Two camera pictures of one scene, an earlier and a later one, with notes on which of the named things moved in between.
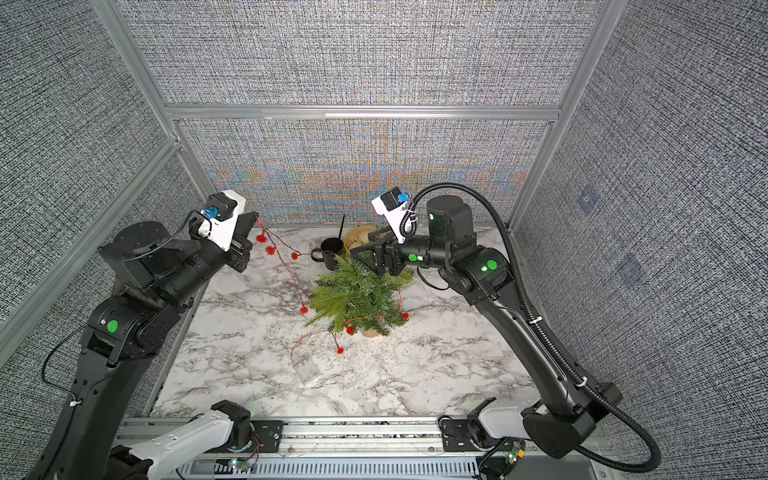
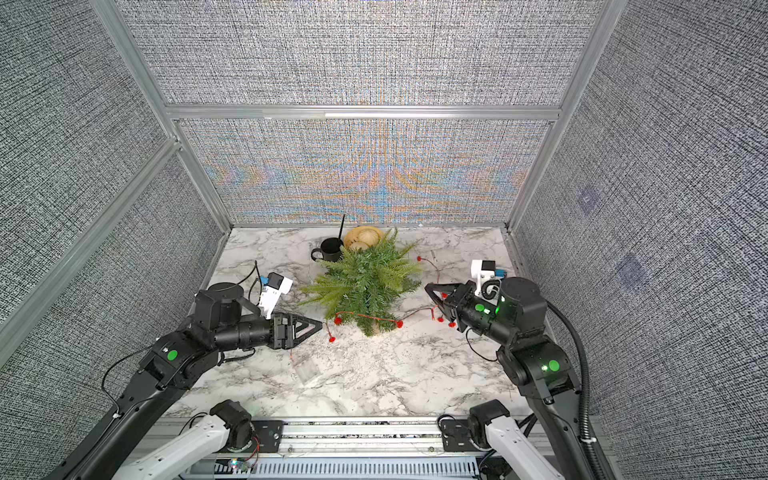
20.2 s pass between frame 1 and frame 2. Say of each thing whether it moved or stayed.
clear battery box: stayed
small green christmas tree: stayed
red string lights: moved
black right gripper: moved
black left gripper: moved
